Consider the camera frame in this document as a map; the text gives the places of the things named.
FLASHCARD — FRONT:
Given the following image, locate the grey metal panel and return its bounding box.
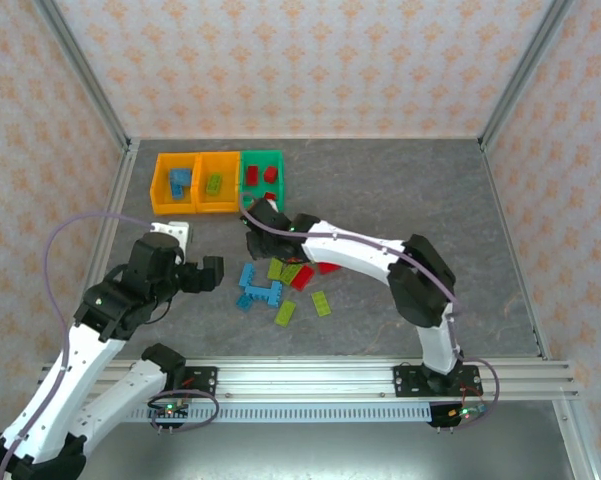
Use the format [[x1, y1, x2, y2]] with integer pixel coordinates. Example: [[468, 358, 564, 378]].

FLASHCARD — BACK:
[[79, 419, 582, 480]]

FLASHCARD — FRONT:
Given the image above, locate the aluminium side rail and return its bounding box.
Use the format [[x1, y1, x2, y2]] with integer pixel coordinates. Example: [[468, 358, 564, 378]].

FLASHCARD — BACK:
[[2, 138, 141, 480], [479, 139, 601, 480]]

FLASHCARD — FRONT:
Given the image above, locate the orange plastic bin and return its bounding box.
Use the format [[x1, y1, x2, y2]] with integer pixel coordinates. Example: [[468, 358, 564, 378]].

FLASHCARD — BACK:
[[149, 152, 202, 215], [193, 151, 242, 215]]

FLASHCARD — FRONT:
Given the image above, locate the aluminium frame post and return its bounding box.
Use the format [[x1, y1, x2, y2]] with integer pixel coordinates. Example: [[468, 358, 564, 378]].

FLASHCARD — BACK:
[[33, 0, 133, 151], [478, 0, 577, 151]]

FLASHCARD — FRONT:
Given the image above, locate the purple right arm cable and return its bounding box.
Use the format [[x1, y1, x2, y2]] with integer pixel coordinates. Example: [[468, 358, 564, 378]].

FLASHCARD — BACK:
[[239, 191, 501, 432]]

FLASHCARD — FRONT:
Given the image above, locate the green plastic bin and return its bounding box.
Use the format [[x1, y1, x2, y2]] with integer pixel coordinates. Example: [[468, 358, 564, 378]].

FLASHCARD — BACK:
[[238, 149, 287, 215]]

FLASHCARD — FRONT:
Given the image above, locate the circuit board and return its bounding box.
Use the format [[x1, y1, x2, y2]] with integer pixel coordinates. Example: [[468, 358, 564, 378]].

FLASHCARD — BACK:
[[146, 401, 190, 420], [447, 404, 487, 420]]

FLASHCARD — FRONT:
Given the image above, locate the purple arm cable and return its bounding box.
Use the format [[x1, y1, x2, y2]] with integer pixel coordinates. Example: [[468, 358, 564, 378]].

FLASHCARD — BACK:
[[239, 191, 501, 432], [0, 212, 219, 480]]

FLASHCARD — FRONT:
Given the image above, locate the slotted grey cable duct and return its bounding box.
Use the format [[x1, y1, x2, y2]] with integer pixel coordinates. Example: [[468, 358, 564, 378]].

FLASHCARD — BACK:
[[124, 403, 434, 425]]

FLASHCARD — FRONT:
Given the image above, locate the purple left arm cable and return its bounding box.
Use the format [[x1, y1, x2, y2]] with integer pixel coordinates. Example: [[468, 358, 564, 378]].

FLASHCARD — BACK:
[[0, 212, 219, 480]]

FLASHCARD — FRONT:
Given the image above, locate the left circuit board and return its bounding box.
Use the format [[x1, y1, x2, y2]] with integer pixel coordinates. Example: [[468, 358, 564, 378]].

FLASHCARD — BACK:
[[146, 401, 190, 420]]

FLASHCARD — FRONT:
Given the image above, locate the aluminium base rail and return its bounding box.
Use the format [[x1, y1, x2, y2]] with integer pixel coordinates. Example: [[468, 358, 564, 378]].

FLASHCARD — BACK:
[[32, 356, 581, 402]]

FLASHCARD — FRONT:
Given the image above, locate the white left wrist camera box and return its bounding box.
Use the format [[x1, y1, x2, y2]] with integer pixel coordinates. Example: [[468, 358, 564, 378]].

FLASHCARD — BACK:
[[149, 221, 193, 251]]

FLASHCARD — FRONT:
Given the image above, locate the right circuit board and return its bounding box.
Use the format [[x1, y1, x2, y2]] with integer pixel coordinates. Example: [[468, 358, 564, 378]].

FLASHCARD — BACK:
[[447, 404, 487, 420]]

